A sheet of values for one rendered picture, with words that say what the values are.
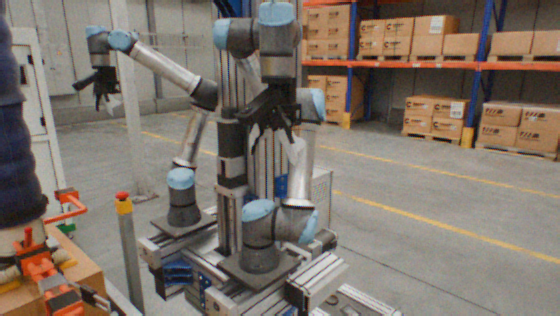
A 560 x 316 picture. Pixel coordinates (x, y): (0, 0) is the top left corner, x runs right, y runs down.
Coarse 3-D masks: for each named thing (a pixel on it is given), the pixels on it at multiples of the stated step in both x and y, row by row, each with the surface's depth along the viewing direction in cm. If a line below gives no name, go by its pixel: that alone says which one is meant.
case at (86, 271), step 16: (48, 224) 174; (64, 240) 159; (80, 256) 147; (64, 272) 136; (80, 272) 136; (96, 272) 136; (16, 288) 127; (32, 288) 127; (96, 288) 137; (0, 304) 119; (16, 304) 119; (32, 304) 121
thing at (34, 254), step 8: (32, 248) 124; (40, 248) 125; (48, 248) 124; (16, 256) 119; (24, 256) 120; (32, 256) 119; (40, 256) 119; (48, 256) 121; (16, 264) 120; (24, 264) 116; (40, 264) 120; (24, 272) 117
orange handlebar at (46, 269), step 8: (72, 200) 168; (80, 208) 160; (56, 216) 151; (64, 216) 153; (72, 216) 155; (16, 248) 127; (32, 264) 117; (48, 264) 116; (32, 272) 112; (40, 272) 112; (48, 272) 114; (56, 272) 113; (64, 288) 105; (48, 296) 102; (72, 312) 95; (80, 312) 97
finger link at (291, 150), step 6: (282, 132) 78; (282, 138) 78; (294, 138) 79; (300, 138) 81; (288, 144) 77; (294, 144) 77; (300, 144) 80; (288, 150) 77; (294, 150) 77; (288, 156) 78; (294, 156) 77; (294, 162) 78
